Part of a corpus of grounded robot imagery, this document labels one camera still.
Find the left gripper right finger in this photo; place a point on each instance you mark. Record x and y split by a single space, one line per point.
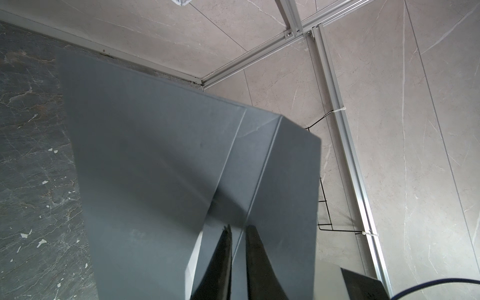
262 283

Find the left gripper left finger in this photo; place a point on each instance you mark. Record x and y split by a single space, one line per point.
216 282

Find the grey envelope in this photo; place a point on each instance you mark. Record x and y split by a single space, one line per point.
163 168

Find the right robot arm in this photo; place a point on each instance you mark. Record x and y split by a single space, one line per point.
332 282

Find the white wire mesh basket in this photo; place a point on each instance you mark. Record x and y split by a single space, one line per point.
181 2

